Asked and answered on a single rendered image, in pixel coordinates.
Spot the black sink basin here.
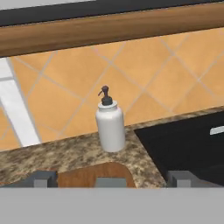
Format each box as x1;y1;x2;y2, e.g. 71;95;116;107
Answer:
133;110;224;187

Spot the white soap dispenser dark pump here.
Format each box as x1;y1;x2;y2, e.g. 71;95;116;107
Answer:
94;85;127;153

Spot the white tap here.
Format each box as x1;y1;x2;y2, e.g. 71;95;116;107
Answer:
209;125;224;136

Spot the wooden cutting board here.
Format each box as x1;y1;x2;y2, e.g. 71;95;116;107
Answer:
57;161;137;189

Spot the white window frame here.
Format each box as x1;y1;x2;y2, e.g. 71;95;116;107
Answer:
0;57;42;148

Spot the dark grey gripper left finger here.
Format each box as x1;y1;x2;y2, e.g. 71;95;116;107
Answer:
0;170;59;189

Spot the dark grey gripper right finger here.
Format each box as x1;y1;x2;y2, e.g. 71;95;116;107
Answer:
166;170;224;189

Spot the wooden wall cupboard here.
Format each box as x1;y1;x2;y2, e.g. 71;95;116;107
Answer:
0;0;224;58

